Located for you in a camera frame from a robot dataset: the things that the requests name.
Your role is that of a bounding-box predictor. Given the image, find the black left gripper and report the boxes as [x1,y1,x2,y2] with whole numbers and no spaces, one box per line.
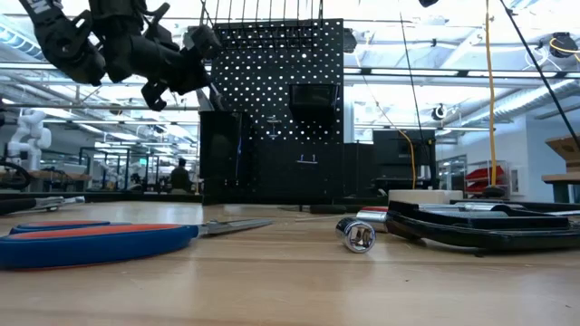
[103,22,223,112]

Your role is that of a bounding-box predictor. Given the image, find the blue and orange scissors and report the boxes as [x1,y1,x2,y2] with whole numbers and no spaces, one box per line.
[0,217,276,272]

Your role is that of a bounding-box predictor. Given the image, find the tall black pegboard bin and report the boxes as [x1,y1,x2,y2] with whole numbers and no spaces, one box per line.
[198,110,254,204]

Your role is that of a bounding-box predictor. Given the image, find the person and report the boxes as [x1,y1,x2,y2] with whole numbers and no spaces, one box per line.
[169,157,194,195]

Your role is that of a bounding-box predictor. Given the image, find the short black pegboard bin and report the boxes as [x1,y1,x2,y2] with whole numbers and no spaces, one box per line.
[288,83,341,129]

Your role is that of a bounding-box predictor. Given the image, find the black metal pegboard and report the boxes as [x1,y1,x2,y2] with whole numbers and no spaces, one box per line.
[198,18,345,206]

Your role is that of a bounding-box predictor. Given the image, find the dark framed workstation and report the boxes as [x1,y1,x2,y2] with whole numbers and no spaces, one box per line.
[79,145,160,194]

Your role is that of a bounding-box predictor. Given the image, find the black cabinet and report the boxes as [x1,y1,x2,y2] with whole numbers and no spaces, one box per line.
[343,129,438,200]

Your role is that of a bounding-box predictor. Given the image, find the shelf with red bins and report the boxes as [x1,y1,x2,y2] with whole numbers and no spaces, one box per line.
[464,160,509,197]

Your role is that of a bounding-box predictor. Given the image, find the white tape roll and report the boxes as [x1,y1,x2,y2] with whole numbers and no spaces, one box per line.
[387,188,465,206]

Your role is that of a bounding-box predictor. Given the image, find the wooden workbench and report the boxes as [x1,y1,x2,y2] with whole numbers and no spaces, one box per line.
[541,134,580,205]

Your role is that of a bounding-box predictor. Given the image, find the silver socket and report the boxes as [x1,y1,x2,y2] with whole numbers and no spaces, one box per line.
[333,216,377,254]
[354,209,392,234]

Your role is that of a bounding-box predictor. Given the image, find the black C-clamp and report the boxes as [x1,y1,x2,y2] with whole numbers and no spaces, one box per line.
[384,198,580,254]

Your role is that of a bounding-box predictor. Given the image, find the black wire pegboard basket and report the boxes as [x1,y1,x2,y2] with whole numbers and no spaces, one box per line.
[198,0,325,51]

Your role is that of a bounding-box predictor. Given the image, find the black and white cable reel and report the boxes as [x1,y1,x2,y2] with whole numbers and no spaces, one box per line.
[430,102,450,122]

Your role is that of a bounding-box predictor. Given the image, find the thick yellow cable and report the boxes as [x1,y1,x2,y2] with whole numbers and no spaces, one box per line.
[483,0,500,189]

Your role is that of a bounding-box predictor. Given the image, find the long straight black cable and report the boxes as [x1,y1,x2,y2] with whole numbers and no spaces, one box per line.
[498,0,580,150]

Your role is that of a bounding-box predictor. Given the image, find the black ceiling cable reel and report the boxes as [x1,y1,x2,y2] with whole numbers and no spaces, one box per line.
[549,31,580,62]

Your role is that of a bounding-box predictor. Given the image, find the black aluminium table frame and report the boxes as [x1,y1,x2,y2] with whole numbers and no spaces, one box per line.
[0,189,580,206]

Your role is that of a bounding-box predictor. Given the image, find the thin yellow hanging cable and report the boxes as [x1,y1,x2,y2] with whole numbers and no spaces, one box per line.
[396,129,417,191]

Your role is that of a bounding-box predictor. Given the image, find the black hose loop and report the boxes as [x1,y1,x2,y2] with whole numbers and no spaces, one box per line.
[0,160,32,191]

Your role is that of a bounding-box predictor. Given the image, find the black round cable base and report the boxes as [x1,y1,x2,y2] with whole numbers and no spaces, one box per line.
[481,184,508,199]

